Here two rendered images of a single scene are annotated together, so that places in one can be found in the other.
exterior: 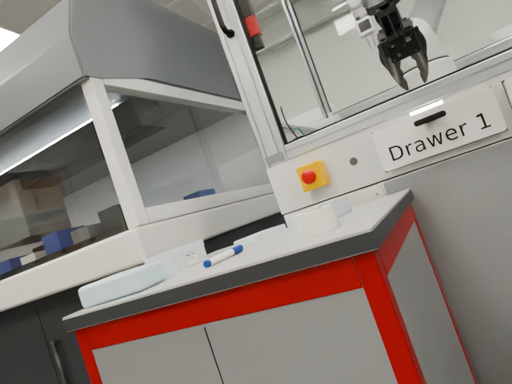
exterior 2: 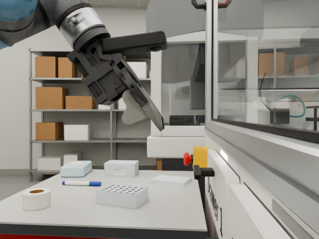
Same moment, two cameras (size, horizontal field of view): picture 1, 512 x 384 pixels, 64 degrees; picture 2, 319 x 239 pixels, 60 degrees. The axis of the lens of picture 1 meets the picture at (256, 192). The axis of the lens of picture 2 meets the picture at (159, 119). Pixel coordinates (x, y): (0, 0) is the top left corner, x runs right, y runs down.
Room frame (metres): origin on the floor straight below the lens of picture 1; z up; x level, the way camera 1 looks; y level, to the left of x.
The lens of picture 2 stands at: (0.74, -0.90, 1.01)
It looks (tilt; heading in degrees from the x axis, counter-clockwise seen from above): 1 degrees down; 70
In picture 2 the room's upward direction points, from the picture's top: straight up
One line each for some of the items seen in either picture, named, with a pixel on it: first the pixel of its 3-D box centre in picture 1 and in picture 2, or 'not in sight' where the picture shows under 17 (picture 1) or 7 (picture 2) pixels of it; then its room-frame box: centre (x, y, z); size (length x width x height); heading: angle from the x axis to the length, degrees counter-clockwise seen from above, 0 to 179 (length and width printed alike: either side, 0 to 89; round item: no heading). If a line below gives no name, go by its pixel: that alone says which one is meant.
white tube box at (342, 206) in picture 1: (321, 213); (122, 194); (0.91, -0.12, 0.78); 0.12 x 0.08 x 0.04; 139
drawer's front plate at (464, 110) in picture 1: (434, 131); (218, 189); (1.01, -0.47, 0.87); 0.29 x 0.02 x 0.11; 64
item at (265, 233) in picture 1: (260, 235); (171, 180); (1.13, 0.03, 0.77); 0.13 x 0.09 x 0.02; 136
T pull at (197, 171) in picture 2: (430, 119); (203, 171); (0.99, -0.46, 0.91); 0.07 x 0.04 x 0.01; 64
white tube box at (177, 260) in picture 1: (177, 259); (121, 168); (0.99, 0.23, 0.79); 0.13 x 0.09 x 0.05; 153
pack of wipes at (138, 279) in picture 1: (123, 283); (77, 168); (0.82, 0.31, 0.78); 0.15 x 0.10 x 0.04; 70
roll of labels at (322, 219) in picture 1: (316, 221); (36, 198); (0.69, -0.08, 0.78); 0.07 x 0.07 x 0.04
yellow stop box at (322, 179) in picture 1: (312, 176); (199, 159); (1.14, -0.17, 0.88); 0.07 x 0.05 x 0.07; 64
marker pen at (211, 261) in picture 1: (224, 255); (81, 183); (0.82, 0.10, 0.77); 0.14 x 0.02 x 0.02; 154
